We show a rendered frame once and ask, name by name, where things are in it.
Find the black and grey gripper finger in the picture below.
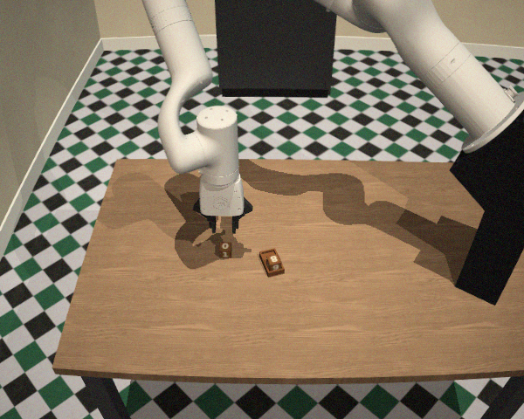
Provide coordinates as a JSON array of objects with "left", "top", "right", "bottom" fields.
[
  {"left": 232, "top": 198, "right": 253, "bottom": 234},
  {"left": 193, "top": 199, "right": 217, "bottom": 234}
]

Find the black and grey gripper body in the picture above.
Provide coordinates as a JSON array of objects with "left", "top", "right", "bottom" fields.
[{"left": 199, "top": 174, "right": 245, "bottom": 216}]

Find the brown calendar cube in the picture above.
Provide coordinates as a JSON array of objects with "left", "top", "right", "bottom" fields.
[
  {"left": 219, "top": 242, "right": 232, "bottom": 258},
  {"left": 266, "top": 254, "right": 281, "bottom": 271}
]

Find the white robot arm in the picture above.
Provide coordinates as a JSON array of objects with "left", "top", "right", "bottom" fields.
[{"left": 142, "top": 0, "right": 524, "bottom": 185}]

